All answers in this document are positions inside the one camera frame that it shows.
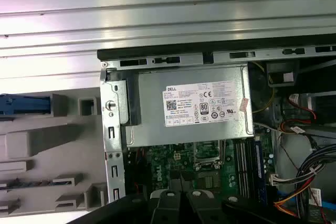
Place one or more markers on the RAM stick with blue label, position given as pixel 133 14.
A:
pixel 26 183

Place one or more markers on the metal socket cover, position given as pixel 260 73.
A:
pixel 222 153

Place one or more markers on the hard disk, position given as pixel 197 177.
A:
pixel 23 104

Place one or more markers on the grey parts rack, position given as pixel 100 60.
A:
pixel 39 142

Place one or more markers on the black open PC case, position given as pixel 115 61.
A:
pixel 181 60

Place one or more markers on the grey power supply unit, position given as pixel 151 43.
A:
pixel 152 119

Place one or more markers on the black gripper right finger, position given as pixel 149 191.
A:
pixel 199 208

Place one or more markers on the black RAM slot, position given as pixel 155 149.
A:
pixel 245 167
pixel 239 166

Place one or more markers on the installed blue RAM stick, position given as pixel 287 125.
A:
pixel 259 171

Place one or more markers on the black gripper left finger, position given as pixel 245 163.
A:
pixel 168 208

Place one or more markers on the green motherboard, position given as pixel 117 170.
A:
pixel 162 161

